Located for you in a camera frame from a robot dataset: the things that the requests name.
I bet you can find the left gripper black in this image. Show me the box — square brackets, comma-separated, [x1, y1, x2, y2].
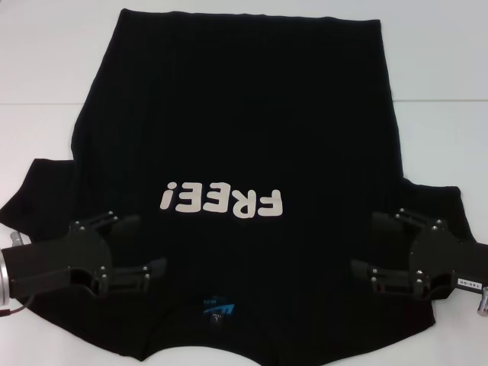
[1, 210, 168, 299]

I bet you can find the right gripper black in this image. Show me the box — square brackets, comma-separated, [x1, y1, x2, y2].
[349, 207, 488, 303]

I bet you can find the black shirt with FREE print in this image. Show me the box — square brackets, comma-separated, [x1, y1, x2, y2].
[0, 6, 478, 342]

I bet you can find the silver plug on right gripper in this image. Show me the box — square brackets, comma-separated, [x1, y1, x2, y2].
[474, 287, 488, 318]

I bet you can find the silver plug on gripper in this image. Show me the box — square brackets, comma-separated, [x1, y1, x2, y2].
[474, 287, 488, 318]
[7, 230, 34, 246]

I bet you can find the silver plug on left gripper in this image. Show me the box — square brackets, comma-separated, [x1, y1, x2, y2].
[7, 230, 34, 246]

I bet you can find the red and black cable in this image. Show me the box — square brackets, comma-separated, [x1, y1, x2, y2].
[0, 300, 34, 318]

